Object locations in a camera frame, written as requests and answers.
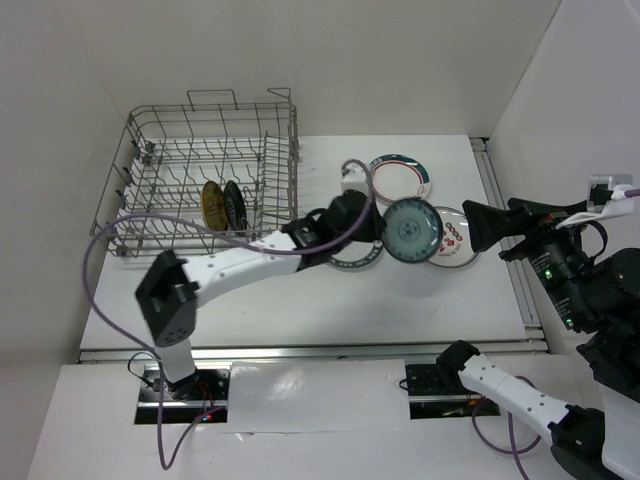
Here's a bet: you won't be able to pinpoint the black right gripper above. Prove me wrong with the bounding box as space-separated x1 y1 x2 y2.
457 193 591 324

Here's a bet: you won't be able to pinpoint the blue white patterned plate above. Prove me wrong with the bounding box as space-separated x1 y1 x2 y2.
381 198 444 264

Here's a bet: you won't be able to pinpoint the black round plate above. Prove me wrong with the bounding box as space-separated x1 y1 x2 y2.
223 180 248 237

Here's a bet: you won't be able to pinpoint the yellow patterned plate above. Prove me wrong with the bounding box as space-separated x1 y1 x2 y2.
200 180 229 232

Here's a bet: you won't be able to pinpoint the white plate teal lettered rim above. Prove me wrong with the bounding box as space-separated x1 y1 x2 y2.
329 241 384 272

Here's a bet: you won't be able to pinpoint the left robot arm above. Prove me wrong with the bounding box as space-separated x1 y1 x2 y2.
135 190 386 399

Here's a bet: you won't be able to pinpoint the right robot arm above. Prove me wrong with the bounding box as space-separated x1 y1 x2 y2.
436 198 639 479

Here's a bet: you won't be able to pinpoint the white plate red characters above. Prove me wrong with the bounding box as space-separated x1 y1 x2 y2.
428 206 477 269

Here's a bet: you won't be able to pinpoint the white plate teal red rim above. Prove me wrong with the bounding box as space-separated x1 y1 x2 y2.
369 154 432 205

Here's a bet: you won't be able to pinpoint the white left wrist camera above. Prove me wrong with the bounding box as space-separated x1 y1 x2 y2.
340 165 369 197

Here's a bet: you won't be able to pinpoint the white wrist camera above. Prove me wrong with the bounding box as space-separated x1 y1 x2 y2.
340 165 369 197
556 174 639 229

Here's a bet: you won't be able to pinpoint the silver aluminium side rail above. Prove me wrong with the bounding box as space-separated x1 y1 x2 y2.
469 135 544 331

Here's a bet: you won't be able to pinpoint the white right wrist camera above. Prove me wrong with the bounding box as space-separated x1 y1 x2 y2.
556 174 639 229

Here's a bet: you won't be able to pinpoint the grey wire dish rack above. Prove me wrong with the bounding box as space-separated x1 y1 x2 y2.
90 87 299 258

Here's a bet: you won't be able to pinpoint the silver aluminium front rail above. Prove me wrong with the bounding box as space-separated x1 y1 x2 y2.
77 339 551 365

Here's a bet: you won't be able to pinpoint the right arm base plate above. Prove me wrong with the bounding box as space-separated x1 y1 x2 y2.
398 363 500 420

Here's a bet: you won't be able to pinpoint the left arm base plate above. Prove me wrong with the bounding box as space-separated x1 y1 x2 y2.
127 352 231 425

